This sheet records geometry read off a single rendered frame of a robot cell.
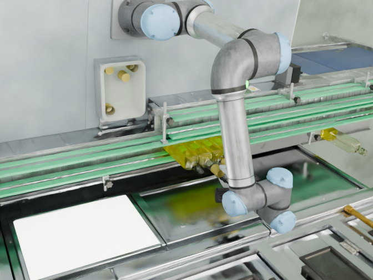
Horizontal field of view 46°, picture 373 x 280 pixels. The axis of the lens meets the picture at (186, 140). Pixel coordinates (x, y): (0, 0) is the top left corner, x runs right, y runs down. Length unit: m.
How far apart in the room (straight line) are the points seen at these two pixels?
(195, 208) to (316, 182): 0.58
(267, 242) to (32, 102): 0.96
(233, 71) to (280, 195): 0.39
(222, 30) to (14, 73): 0.73
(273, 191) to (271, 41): 0.42
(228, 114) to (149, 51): 0.67
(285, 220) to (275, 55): 0.48
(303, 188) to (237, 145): 0.75
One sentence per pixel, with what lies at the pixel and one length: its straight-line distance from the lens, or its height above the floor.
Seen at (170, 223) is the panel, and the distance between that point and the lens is 1.55.
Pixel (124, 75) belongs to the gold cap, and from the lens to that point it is 1.70.
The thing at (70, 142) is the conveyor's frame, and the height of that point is 0.85.
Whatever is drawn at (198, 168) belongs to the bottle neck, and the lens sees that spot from 1.59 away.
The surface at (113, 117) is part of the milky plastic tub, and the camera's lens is 1.72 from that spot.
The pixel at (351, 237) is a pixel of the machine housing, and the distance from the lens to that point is 1.67.
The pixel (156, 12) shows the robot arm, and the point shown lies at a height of 0.99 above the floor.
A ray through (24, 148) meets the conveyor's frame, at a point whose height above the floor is 0.84.
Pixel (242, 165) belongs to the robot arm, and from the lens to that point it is 1.23.
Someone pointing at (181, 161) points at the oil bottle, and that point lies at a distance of 1.67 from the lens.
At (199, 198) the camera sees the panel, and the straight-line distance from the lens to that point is 1.69.
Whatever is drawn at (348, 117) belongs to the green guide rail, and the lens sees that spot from 2.37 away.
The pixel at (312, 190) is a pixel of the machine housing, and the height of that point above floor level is 1.22.
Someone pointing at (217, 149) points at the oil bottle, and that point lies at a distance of 1.70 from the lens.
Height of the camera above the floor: 2.33
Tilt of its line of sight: 52 degrees down
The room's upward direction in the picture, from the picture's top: 131 degrees clockwise
